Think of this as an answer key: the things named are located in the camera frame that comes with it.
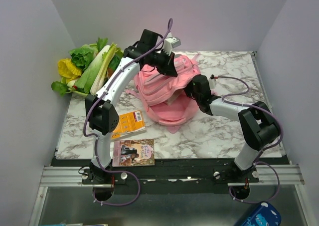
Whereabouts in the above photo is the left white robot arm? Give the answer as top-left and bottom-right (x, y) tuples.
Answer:
(84, 29), (181, 184)

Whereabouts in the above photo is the pink illustrated storybook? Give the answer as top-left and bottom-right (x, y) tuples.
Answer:
(112, 139), (155, 167)

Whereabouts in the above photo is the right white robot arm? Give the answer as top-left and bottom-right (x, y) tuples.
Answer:
(184, 74), (283, 182)

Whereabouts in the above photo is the white napa cabbage toy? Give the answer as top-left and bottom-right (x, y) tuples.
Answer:
(74, 43), (122, 94)

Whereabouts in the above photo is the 78-storey treehouse book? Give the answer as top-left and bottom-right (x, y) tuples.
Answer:
(165, 89), (184, 106)

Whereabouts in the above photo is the blue shark pencil case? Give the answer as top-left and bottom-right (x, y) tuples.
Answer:
(235, 202), (282, 226)

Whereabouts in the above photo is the orange paperback book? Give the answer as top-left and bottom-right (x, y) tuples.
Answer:
(111, 110), (146, 140)

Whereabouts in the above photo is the green vegetable tray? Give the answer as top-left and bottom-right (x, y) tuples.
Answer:
(72, 43), (124, 98)

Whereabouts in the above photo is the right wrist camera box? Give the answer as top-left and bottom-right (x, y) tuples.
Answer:
(208, 74), (217, 89)

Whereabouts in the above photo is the black mounting base rail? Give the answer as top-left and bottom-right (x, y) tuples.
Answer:
(51, 158), (265, 196)

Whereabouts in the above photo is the pink school backpack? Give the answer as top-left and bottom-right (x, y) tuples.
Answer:
(126, 53), (201, 134)

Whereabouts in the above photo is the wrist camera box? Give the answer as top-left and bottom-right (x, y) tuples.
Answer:
(208, 74), (217, 89)
(162, 32), (181, 56)

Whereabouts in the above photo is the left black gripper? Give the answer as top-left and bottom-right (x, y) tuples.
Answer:
(148, 48), (177, 76)

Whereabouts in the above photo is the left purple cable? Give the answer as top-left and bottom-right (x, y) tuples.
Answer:
(83, 17), (174, 207)

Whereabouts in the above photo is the green lettuce toy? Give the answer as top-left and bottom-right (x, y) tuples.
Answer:
(69, 38), (108, 71)

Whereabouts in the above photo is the aluminium frame rail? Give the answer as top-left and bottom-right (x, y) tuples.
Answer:
(39, 166), (85, 187)

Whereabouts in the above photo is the yellow flower toy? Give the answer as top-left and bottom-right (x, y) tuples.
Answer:
(57, 58), (82, 79)

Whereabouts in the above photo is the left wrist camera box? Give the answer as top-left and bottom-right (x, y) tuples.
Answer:
(162, 32), (181, 56)

